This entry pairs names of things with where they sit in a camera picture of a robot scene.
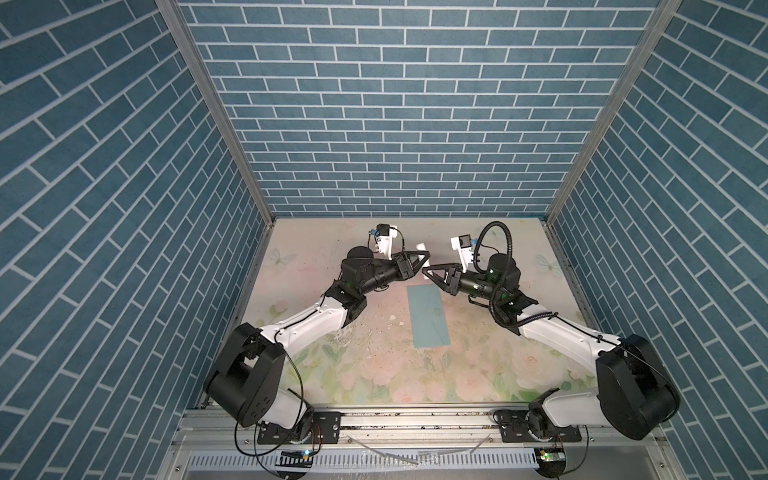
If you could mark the teal envelope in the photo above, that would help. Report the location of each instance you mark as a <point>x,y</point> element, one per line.
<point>428,320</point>

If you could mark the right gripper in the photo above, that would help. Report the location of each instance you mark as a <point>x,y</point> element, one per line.
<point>454,278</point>

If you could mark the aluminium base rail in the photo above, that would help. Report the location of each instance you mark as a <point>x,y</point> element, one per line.
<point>432,425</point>

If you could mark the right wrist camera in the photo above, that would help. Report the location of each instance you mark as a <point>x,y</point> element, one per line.
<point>464,245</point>

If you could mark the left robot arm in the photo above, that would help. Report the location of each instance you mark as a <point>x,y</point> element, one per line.
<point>245,377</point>

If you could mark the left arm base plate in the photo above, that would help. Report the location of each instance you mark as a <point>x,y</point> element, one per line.
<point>324,423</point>

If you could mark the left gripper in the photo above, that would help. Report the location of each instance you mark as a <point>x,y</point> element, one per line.
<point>401,269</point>

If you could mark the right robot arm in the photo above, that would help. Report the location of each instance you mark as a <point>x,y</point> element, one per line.
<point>634,393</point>

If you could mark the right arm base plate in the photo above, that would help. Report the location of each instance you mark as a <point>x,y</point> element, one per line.
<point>518,426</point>

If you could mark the white glue stick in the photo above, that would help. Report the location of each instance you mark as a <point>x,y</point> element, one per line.
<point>423,256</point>

